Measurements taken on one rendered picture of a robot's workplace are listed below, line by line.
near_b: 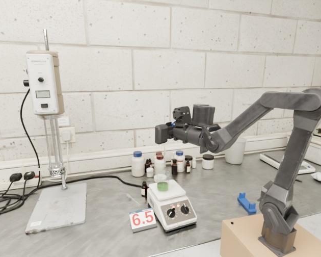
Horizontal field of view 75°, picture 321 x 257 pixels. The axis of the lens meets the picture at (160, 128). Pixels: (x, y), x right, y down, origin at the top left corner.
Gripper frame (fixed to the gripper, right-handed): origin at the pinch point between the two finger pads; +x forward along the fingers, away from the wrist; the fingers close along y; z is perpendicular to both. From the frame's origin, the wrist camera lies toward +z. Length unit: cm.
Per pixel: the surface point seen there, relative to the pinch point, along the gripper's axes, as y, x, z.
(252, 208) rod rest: -25.2, -24.9, -32.6
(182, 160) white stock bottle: -31.1, 18.1, -28.1
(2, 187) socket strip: 46, 63, -35
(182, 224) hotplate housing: 3.0, -12.3, -32.7
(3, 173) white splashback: 44, 69, -30
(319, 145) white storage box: -101, -31, -21
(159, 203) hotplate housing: 5.5, -2.8, -27.7
